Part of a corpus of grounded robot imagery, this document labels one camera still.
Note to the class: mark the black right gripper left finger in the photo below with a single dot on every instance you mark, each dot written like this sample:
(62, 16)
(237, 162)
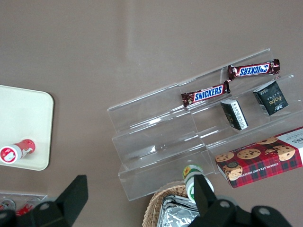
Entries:
(74, 201)

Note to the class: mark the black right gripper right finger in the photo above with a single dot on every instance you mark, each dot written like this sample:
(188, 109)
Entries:
(203, 196)

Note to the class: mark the light wicker basket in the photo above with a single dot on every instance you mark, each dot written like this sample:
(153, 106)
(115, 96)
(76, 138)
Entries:
(154, 208)

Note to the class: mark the beige plastic tray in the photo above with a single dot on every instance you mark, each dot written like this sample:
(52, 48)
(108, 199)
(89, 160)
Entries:
(23, 118)

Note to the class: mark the green-capped yogurt bottle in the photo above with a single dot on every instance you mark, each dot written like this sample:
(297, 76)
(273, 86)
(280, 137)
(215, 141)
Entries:
(189, 175)

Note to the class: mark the stack of foil containers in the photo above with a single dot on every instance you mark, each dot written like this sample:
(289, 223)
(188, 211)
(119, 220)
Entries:
(176, 214)

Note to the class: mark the clear acrylic bottle rack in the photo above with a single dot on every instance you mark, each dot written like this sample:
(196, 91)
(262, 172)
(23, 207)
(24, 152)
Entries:
(35, 196)

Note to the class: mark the red tartan cookie box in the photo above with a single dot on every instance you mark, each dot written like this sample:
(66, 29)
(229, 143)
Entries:
(260, 160)

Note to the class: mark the red-capped yogurt bottle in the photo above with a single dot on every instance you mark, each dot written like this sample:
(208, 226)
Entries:
(14, 151)

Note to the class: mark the clear acrylic step display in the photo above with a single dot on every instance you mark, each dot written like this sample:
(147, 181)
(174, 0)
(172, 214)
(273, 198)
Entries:
(154, 132)

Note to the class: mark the black box with white label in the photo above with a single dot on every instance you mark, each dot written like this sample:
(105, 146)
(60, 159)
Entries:
(235, 114)

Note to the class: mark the Snickers chocolate bar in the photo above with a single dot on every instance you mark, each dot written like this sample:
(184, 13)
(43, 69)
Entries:
(206, 93)
(253, 69)

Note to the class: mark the black box with gold print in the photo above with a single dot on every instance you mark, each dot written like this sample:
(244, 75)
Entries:
(272, 98)

